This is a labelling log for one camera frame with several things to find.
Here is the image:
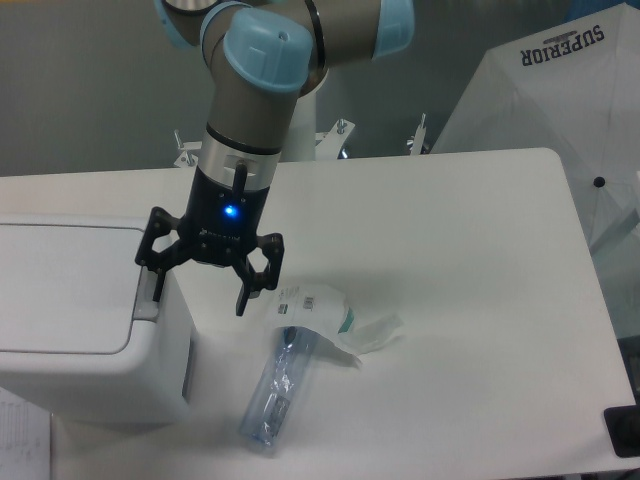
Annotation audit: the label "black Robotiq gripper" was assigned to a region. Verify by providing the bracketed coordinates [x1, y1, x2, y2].
[134, 167, 285, 317]

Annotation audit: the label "white push-lid trash can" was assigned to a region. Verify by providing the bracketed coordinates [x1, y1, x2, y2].
[1, 214, 197, 424]

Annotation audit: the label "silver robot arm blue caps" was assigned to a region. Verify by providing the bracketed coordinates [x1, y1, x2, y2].
[135, 1, 415, 313]

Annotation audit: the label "white paper wrapper with label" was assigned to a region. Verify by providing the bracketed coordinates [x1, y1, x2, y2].
[261, 284, 406, 369]

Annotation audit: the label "clear plastic tube packaging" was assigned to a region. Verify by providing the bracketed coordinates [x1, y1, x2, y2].
[239, 326, 319, 452]

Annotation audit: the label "printed paper sheet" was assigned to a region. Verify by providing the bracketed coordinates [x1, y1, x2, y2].
[0, 389, 51, 480]

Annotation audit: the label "white umbrella with Superior text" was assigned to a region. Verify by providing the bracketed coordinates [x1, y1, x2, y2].
[433, 3, 639, 244]

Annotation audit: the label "black device at table corner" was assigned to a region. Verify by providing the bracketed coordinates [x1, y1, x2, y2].
[604, 405, 639, 458]

